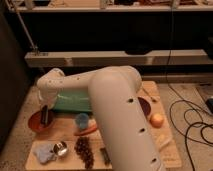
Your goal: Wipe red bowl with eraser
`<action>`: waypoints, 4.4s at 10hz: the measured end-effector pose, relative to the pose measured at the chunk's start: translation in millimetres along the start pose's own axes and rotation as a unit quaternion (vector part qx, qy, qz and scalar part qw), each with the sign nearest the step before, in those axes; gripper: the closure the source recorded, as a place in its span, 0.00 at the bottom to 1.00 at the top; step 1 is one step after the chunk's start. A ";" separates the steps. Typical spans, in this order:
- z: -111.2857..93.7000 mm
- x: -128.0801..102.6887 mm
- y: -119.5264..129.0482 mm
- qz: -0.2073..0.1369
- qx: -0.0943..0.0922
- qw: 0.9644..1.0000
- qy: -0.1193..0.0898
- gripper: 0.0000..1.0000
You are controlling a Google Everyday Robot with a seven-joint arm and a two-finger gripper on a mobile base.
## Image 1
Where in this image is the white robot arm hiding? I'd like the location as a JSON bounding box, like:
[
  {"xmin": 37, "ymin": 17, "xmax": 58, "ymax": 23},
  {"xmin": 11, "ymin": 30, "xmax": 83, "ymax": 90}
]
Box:
[{"xmin": 37, "ymin": 66, "xmax": 166, "ymax": 171}]

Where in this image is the small black brush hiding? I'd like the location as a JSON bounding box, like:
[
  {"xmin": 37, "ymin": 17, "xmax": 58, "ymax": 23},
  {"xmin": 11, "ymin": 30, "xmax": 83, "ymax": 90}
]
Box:
[{"xmin": 100, "ymin": 148, "xmax": 111, "ymax": 165}]

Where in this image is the dark red plate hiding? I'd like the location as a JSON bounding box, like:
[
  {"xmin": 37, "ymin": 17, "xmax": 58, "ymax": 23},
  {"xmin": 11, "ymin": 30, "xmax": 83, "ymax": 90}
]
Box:
[{"xmin": 138, "ymin": 97, "xmax": 151, "ymax": 117}]

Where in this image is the white shelf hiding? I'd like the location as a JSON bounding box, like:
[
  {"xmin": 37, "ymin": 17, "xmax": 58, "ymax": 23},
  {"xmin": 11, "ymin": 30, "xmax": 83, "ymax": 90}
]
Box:
[
  {"xmin": 16, "ymin": 5, "xmax": 213, "ymax": 13},
  {"xmin": 25, "ymin": 49, "xmax": 213, "ymax": 67}
]

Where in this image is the blue plastic cup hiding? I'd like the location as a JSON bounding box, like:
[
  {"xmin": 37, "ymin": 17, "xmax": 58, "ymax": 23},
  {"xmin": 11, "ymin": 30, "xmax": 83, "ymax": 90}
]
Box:
[{"xmin": 75, "ymin": 113, "xmax": 89, "ymax": 130}]

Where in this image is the blue cloth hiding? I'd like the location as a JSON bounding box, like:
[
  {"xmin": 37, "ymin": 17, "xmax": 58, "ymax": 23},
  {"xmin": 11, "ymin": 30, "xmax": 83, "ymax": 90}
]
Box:
[{"xmin": 33, "ymin": 143, "xmax": 56, "ymax": 164}]

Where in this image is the green rectangular tray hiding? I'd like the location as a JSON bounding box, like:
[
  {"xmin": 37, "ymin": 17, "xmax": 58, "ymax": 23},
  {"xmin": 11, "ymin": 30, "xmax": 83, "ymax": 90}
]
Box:
[{"xmin": 53, "ymin": 90, "xmax": 91, "ymax": 113}]

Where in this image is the orange carrot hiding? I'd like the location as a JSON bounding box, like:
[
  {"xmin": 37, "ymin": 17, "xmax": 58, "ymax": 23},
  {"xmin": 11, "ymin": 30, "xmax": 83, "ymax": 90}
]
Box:
[{"xmin": 74, "ymin": 124, "xmax": 98, "ymax": 136}]

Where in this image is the metal diagonal rod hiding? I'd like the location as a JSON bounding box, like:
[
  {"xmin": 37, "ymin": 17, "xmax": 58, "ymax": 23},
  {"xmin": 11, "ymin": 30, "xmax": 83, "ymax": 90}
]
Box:
[{"xmin": 7, "ymin": 0, "xmax": 41, "ymax": 55}]

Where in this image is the small steel bowl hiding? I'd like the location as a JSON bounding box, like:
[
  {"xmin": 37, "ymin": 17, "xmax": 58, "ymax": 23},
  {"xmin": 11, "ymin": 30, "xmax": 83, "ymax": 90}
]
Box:
[{"xmin": 53, "ymin": 141, "xmax": 68, "ymax": 157}]

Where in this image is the dark grape bunch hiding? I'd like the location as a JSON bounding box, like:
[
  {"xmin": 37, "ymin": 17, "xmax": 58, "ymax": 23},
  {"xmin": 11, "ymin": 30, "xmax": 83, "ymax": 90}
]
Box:
[{"xmin": 74, "ymin": 137, "xmax": 94, "ymax": 169}]

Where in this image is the yellow apple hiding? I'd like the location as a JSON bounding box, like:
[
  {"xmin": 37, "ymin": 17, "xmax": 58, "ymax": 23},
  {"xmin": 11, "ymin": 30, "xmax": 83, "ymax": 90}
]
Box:
[{"xmin": 150, "ymin": 113, "xmax": 164, "ymax": 128}]

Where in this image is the black floor cable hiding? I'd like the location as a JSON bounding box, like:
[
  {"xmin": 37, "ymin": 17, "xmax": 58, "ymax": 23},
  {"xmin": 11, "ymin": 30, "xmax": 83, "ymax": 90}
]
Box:
[{"xmin": 165, "ymin": 6, "xmax": 213, "ymax": 171}]

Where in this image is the red bowl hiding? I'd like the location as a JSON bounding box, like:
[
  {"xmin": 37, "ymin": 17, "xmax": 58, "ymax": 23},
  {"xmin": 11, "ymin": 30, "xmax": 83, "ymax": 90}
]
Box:
[{"xmin": 28, "ymin": 110, "xmax": 54, "ymax": 133}]

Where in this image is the white lower shelf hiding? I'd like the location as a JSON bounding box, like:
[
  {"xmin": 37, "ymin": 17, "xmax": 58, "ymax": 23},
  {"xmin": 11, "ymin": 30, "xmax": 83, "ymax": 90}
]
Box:
[{"xmin": 25, "ymin": 49, "xmax": 213, "ymax": 67}]

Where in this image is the wooden board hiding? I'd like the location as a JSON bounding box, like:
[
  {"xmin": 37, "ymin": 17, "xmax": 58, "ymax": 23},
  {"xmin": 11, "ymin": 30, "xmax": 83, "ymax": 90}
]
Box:
[{"xmin": 25, "ymin": 81, "xmax": 182, "ymax": 171}]

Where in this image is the white upper shelf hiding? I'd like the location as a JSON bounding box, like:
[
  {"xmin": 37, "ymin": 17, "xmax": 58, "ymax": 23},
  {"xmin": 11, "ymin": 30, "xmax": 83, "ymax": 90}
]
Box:
[{"xmin": 16, "ymin": 5, "xmax": 213, "ymax": 13}]

